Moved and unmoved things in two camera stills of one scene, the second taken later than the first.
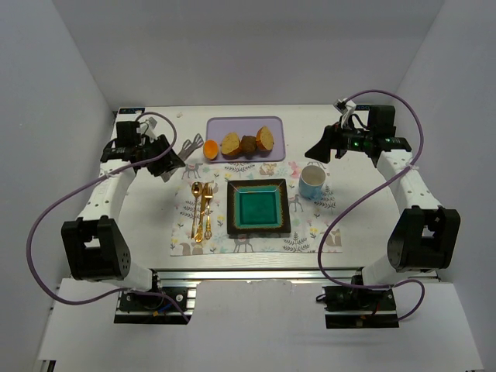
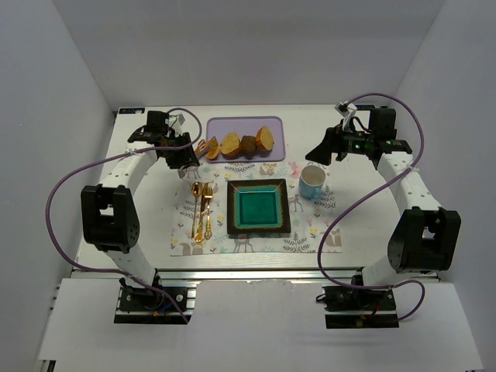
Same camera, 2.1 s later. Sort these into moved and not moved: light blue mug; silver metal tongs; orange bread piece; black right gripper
Moved: silver metal tongs
Not moved: black right gripper; orange bread piece; light blue mug
